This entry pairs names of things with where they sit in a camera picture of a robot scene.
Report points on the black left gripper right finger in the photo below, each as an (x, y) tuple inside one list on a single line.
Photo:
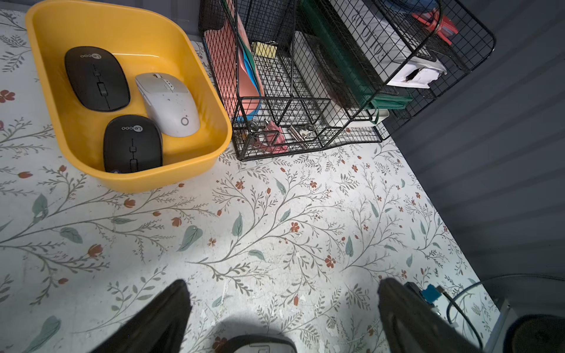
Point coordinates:
[(411, 326)]

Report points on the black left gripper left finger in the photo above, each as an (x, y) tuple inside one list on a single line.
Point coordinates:
[(158, 327)]

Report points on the black mouse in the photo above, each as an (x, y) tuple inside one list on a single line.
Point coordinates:
[(97, 79), (258, 344), (132, 144)]

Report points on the grey computer mouse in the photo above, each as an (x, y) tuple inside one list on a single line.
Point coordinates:
[(169, 104)]

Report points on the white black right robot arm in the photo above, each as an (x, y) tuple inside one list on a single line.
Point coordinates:
[(535, 332)]

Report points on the floral table mat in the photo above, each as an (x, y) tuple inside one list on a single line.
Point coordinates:
[(293, 246)]

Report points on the colourful folders in organizer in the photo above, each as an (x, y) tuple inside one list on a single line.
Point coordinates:
[(231, 60)]

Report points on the blue glasses case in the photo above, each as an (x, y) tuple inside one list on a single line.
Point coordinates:
[(412, 6)]

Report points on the black wire desk organizer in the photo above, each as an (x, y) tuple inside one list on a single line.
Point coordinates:
[(320, 90)]

